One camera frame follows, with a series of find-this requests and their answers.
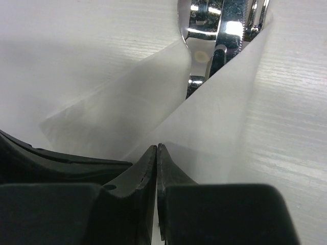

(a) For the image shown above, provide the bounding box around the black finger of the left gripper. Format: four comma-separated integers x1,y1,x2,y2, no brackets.
1,131,132,184

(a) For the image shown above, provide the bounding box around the dark handled steak knife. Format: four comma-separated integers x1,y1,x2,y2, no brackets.
209,0,248,77

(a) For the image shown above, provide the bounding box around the green handled spoon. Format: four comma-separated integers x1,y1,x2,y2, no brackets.
177,0,223,98

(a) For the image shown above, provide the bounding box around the green handled fork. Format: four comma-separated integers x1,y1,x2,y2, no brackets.
244,0,270,42

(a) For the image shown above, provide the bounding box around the white paper napkin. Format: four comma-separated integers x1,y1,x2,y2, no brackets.
40,11,274,184

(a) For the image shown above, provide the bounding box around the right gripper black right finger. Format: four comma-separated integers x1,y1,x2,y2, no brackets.
156,144,300,244

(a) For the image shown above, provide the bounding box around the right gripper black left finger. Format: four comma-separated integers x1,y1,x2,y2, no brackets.
1,145,156,244

